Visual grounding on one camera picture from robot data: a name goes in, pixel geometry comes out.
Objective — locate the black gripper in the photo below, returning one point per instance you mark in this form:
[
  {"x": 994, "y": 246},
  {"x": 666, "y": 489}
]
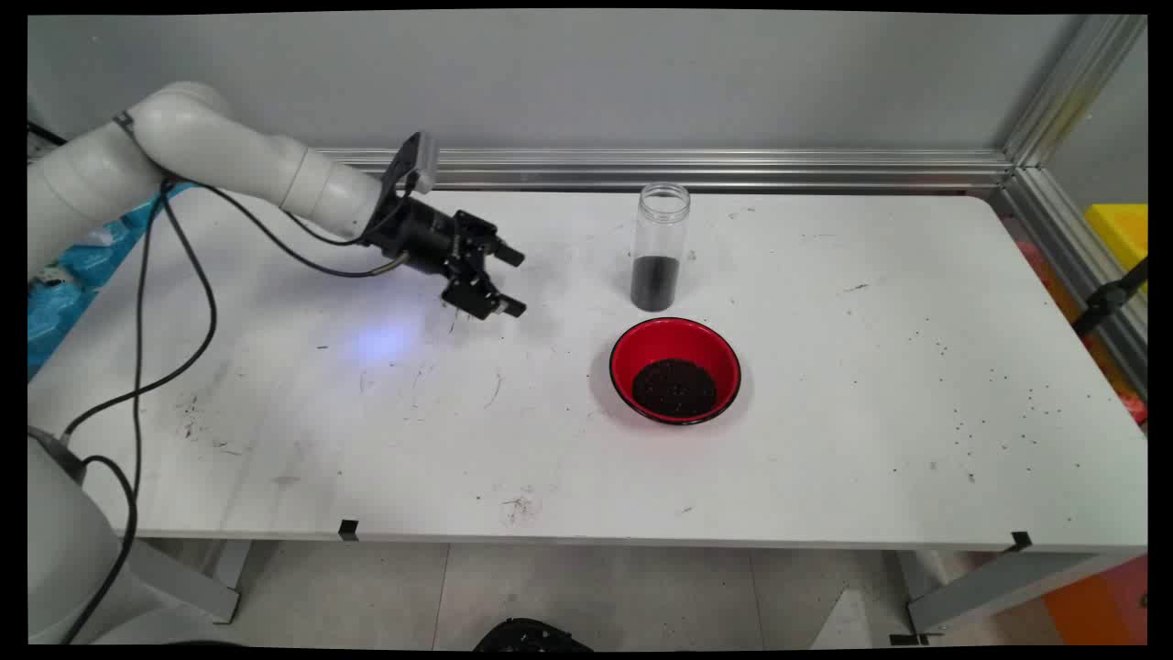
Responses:
[{"x": 417, "y": 234}]

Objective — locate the black seeds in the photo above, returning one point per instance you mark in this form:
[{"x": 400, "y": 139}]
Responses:
[
  {"x": 674, "y": 387},
  {"x": 655, "y": 284}
]

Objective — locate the clear plastic jar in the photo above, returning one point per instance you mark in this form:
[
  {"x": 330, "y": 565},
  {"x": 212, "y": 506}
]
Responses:
[{"x": 660, "y": 229}]

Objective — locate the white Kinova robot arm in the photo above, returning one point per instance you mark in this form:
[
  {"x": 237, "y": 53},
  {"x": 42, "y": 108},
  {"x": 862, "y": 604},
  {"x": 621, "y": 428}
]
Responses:
[{"x": 211, "y": 137}]

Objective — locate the red bowl with black rim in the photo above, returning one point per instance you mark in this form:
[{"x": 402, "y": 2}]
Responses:
[{"x": 641, "y": 344}]

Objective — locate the black seeds in bowl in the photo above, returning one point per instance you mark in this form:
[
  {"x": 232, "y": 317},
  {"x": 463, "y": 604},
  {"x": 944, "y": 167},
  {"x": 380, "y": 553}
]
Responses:
[{"x": 674, "y": 387}]

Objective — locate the black tape marker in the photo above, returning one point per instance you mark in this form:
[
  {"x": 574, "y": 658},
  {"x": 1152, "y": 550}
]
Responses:
[
  {"x": 1019, "y": 541},
  {"x": 348, "y": 530}
]

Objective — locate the black object on floor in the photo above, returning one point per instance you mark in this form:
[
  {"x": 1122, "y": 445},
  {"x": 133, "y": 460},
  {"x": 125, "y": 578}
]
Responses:
[{"x": 531, "y": 635}]

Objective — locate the blue plastic package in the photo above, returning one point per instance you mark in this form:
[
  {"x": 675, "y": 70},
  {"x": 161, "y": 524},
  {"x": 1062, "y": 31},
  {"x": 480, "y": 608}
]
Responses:
[{"x": 55, "y": 312}]

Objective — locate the grey table leg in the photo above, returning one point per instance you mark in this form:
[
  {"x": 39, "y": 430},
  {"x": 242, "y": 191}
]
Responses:
[
  {"x": 183, "y": 577},
  {"x": 990, "y": 587}
]

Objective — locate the black pole with clamp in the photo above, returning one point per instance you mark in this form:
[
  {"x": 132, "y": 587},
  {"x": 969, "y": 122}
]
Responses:
[{"x": 1104, "y": 301}]

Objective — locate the yellow plastic box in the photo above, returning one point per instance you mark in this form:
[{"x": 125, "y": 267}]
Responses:
[{"x": 1123, "y": 234}]

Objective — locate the orange box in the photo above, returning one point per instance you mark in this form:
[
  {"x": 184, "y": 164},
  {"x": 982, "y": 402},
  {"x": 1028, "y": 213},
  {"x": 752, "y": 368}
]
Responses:
[{"x": 1100, "y": 605}]

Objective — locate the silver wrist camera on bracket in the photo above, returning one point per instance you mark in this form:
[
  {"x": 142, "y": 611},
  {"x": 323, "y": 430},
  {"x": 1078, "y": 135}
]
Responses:
[{"x": 426, "y": 165}]

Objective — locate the aluminium frame rail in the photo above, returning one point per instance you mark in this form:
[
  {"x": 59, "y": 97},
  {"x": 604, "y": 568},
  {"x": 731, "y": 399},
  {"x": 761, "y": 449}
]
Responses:
[
  {"x": 779, "y": 170},
  {"x": 1081, "y": 275}
]

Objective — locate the aluminium frame post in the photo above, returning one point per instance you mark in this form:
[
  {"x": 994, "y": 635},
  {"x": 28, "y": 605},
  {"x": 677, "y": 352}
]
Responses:
[{"x": 1072, "y": 92}]

